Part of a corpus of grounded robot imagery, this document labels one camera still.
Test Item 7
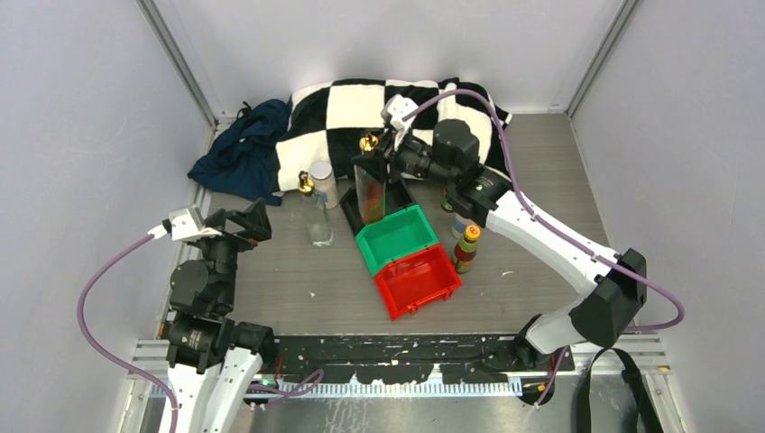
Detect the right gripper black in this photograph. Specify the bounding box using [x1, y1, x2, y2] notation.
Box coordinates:
[353, 123, 456, 189]

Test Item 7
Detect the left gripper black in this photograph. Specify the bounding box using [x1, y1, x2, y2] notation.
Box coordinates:
[195, 196, 271, 308]

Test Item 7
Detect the gold-top oil bottle brown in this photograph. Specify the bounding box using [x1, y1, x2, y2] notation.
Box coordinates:
[355, 133, 387, 225]

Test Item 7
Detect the gold-top clear glass bottle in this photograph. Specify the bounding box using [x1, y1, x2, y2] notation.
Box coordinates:
[298, 170, 334, 247]

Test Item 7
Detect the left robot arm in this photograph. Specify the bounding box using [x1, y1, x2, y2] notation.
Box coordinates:
[151, 198, 326, 432]

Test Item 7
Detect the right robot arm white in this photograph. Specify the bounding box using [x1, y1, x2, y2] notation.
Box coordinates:
[379, 119, 646, 371]

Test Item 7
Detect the black plastic bin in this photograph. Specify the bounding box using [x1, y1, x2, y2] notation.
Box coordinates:
[339, 180, 417, 236]

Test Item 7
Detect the black white checkered blanket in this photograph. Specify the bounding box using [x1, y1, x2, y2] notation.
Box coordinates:
[272, 78, 507, 193]

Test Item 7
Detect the dark blue cloth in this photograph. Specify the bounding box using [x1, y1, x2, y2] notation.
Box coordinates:
[187, 99, 290, 207]

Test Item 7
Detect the silver-lid spice jar left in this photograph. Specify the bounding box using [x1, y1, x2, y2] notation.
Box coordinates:
[309, 161, 339, 209]

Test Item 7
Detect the silver-lid spice jar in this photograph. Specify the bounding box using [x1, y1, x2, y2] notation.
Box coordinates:
[451, 213, 475, 239]
[309, 161, 339, 209]

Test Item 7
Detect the yellow-capped sauce bottle far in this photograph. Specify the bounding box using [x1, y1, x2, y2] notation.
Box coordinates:
[440, 188, 454, 213]

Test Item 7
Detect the yellow-capped sauce bottle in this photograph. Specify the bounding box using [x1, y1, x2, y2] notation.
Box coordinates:
[451, 225, 482, 273]
[440, 188, 454, 213]

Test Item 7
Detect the green plastic bin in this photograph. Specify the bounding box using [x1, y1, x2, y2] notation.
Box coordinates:
[355, 205, 438, 276]

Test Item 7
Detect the silver-lid spice jar right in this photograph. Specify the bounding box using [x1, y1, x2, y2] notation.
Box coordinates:
[451, 213, 475, 239]

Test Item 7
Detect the yellow-capped sauce bottle near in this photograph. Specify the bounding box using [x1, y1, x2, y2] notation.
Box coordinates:
[451, 225, 482, 273]

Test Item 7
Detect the red plastic bin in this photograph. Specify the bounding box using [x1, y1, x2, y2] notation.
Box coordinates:
[373, 244, 463, 321]

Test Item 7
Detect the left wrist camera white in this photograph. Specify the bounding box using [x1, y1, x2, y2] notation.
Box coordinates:
[159, 205, 222, 243]

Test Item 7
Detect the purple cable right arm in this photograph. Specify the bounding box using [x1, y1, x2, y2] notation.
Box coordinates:
[403, 88, 687, 408]

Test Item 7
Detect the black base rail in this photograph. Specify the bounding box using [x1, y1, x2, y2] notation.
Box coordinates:
[263, 334, 557, 385]

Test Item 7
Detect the black strap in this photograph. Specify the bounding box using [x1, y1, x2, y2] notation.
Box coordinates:
[575, 347, 665, 433]

